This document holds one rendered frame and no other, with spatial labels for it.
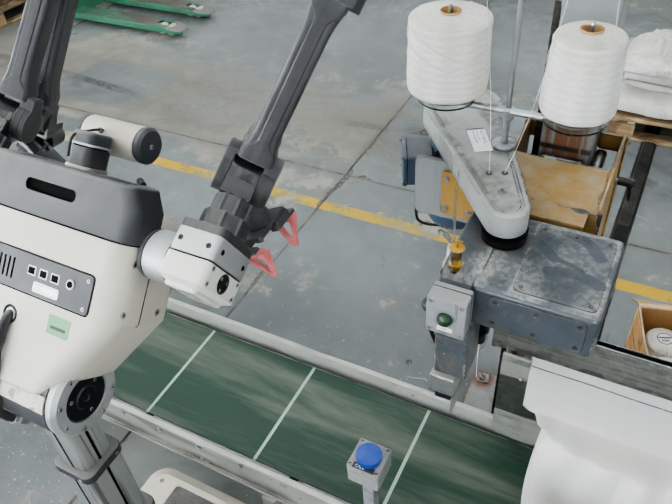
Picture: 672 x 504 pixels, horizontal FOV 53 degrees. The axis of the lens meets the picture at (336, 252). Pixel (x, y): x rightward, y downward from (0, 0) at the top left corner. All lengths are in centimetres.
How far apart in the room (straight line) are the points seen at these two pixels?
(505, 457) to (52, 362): 138
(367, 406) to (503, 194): 111
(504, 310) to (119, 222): 69
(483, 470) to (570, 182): 97
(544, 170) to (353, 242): 195
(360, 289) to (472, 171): 182
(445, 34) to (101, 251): 72
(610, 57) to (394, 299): 201
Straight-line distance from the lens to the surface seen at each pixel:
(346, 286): 315
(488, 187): 134
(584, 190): 151
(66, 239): 125
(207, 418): 229
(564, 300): 124
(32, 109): 156
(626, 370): 152
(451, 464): 213
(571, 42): 128
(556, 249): 134
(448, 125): 153
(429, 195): 166
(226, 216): 113
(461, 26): 132
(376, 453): 158
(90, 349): 125
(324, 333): 296
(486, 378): 278
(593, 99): 130
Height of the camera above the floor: 220
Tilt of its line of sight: 41 degrees down
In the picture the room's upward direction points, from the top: 5 degrees counter-clockwise
